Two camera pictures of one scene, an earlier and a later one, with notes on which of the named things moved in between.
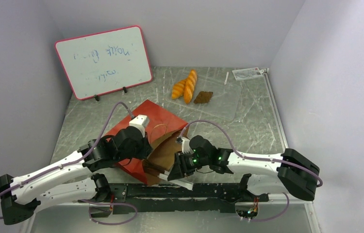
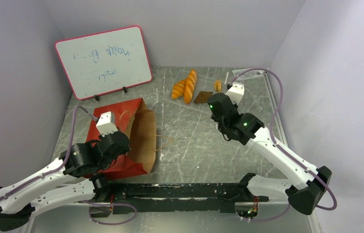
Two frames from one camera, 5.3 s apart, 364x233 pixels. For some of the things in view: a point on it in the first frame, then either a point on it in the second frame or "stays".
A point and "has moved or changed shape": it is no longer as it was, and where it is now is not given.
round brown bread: (203, 97) stays
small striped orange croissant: (178, 90) stays
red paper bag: (163, 130) has moved or changed shape
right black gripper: (179, 165) to (222, 103)
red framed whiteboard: (102, 61) stays
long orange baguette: (190, 86) stays
